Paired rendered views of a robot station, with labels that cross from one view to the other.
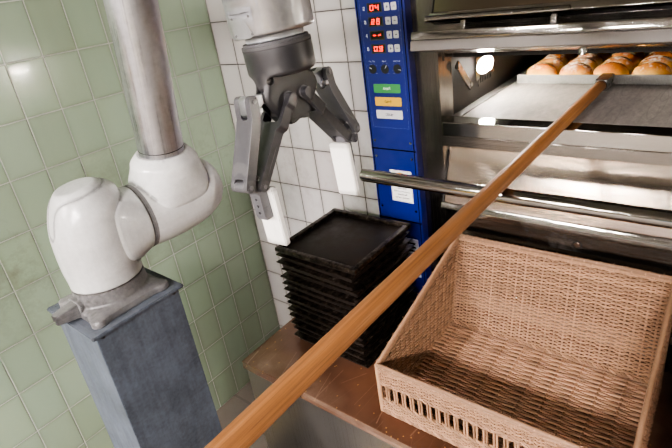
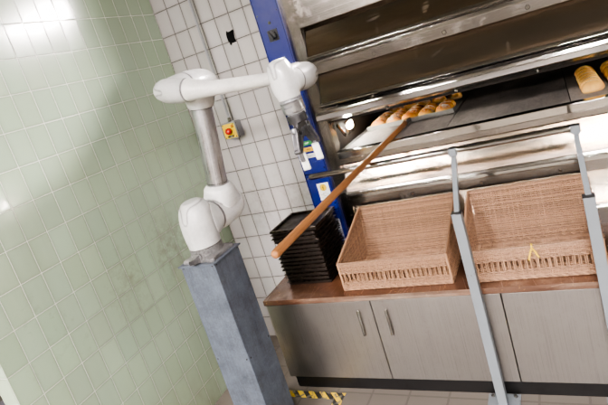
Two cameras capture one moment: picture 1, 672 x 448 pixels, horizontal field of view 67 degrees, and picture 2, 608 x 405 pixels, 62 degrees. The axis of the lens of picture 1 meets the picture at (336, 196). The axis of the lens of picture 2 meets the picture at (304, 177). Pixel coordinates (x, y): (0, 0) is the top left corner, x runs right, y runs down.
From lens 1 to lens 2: 1.42 m
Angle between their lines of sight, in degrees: 16
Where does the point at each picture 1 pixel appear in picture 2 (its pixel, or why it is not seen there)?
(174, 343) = (241, 273)
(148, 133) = (215, 174)
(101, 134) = (157, 198)
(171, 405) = (244, 306)
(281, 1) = (299, 103)
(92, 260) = (205, 230)
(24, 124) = (127, 194)
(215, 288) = not seen: hidden behind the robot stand
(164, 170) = (223, 189)
